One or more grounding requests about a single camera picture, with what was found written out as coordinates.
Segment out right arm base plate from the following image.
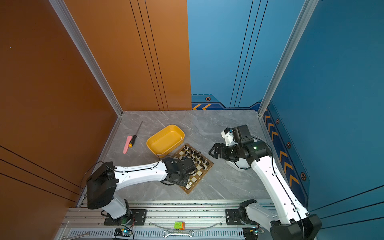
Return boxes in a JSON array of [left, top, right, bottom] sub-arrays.
[[225, 208, 259, 226]]

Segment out pink flat tool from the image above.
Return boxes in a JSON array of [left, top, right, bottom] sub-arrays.
[[123, 135, 133, 154]]

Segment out right green circuit board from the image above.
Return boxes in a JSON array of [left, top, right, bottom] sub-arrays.
[[243, 228, 265, 240]]

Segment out yellow handled screwdriver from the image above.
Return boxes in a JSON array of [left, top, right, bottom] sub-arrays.
[[129, 122, 143, 148]]

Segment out wooden chess board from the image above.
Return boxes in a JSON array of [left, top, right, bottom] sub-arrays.
[[174, 144, 214, 195]]

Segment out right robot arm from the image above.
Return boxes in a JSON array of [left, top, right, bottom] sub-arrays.
[[209, 125, 322, 240]]

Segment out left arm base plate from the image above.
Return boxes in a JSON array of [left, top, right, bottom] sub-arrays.
[[101, 209, 148, 227]]

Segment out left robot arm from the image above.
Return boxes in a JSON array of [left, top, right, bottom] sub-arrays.
[[86, 158, 197, 225]]

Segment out aluminium rail frame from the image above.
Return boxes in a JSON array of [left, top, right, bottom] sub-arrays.
[[56, 200, 276, 240]]

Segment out white plastic tray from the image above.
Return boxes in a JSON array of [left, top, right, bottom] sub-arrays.
[[226, 159, 251, 172]]

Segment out orange green small block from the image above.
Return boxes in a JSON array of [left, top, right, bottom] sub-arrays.
[[174, 222, 185, 230]]

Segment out green circuit board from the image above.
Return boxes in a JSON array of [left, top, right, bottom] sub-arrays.
[[114, 228, 135, 240], [243, 228, 265, 240]]

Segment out left green circuit board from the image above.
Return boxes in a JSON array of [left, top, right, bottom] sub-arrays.
[[114, 228, 135, 240]]

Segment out yellow plastic tray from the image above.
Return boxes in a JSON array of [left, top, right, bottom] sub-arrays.
[[147, 125, 185, 158]]

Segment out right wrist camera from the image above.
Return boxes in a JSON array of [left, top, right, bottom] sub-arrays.
[[221, 128, 237, 147]]

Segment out silver combination wrench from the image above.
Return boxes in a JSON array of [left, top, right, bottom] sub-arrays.
[[162, 230, 195, 238]]

